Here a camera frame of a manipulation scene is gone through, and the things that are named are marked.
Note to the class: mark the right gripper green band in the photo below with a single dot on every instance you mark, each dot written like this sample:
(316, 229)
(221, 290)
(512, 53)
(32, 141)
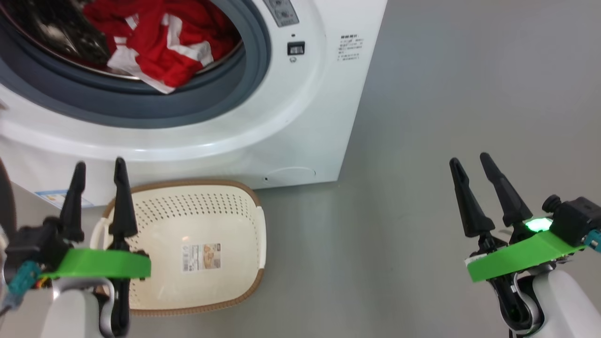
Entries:
(521, 258)

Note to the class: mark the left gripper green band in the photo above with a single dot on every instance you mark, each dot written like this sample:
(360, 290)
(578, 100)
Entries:
(103, 264)

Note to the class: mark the red and white clothing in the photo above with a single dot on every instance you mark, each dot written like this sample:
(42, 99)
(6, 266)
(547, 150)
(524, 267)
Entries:
(155, 47)

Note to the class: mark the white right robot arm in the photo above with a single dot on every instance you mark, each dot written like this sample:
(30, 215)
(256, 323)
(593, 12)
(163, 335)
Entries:
(568, 305)

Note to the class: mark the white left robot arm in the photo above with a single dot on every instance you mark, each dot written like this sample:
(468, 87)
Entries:
(70, 310)

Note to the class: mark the grey rubber door gasket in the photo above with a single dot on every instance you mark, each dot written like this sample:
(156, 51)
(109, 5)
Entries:
(141, 110)

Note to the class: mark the printed basket label sticker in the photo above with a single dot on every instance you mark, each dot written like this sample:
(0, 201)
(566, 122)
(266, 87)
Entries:
(201, 257)

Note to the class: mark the cream basket with brown rim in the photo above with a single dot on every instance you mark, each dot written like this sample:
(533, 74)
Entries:
(211, 220)

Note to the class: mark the white washing machine body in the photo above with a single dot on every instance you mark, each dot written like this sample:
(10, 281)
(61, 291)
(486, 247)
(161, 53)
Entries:
(305, 141)

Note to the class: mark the blue energy label sticker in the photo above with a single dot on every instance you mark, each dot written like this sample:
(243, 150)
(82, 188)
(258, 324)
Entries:
(56, 197)

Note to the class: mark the perforated steel drum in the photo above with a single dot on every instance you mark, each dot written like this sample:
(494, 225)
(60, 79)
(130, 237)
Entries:
(47, 33)

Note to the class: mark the round white filter cover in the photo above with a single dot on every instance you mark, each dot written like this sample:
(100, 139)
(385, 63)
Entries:
(291, 174)

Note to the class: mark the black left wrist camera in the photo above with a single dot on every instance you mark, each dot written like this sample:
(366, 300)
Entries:
(35, 244)

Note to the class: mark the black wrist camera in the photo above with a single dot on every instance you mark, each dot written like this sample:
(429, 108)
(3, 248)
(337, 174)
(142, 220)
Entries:
(577, 220)
(35, 244)

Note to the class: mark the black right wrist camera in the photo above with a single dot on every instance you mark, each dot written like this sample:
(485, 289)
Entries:
(577, 220)

